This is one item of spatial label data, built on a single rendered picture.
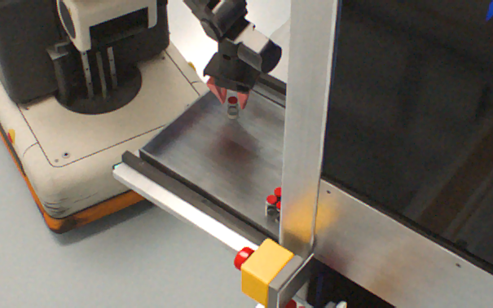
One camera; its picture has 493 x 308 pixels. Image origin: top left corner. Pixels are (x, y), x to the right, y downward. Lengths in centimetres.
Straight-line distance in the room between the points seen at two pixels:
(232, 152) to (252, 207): 14
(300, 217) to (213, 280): 127
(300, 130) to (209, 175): 49
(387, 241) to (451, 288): 11
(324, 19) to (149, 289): 164
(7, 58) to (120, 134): 39
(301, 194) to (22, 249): 156
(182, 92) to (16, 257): 71
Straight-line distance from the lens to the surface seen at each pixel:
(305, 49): 105
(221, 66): 160
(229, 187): 159
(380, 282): 128
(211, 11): 148
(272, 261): 131
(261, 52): 149
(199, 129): 170
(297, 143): 117
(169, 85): 268
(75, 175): 247
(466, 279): 117
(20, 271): 263
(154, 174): 160
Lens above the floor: 211
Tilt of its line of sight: 48 degrees down
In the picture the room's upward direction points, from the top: straight up
